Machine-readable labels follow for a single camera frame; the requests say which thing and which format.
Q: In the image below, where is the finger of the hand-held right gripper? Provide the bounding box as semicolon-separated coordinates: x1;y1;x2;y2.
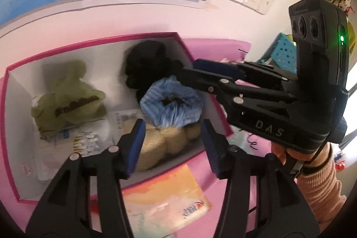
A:
173;60;296;106
192;59;297;82

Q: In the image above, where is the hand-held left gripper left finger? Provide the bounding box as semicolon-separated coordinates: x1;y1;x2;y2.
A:
25;119;146;238

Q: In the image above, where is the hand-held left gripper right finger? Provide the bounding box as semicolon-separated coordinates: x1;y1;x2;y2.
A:
201;119;320;238

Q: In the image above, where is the beige plush toy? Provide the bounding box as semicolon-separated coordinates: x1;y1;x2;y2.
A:
124;118;201;172

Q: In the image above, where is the white barcode packet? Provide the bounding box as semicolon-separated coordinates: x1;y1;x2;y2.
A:
107;108;145;144

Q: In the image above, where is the blue checked scrunchie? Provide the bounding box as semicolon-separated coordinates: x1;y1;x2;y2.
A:
139;75;205;128

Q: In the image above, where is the black scrunchie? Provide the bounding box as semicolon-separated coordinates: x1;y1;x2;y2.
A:
123;40;182;105

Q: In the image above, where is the green plush toy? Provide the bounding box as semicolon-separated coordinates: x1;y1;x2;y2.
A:
31;60;106;138

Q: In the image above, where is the pink cardboard box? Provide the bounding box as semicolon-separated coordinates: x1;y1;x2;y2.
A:
0;32;235;205

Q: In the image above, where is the person's right hand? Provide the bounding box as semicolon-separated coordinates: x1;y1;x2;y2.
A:
269;140;304;180

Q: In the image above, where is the teal perforated basket rack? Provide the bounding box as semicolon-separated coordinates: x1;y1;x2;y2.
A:
257;32;299;74

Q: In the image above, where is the large orange tissue pack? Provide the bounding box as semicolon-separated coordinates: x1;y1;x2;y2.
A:
121;164;212;238

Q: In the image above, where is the window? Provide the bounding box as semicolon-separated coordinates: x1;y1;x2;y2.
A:
343;82;357;149

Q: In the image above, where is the red bag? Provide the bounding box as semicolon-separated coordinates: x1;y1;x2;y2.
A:
333;151;346;170

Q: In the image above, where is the white wall switch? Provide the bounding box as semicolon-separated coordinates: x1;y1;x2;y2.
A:
258;0;276;15

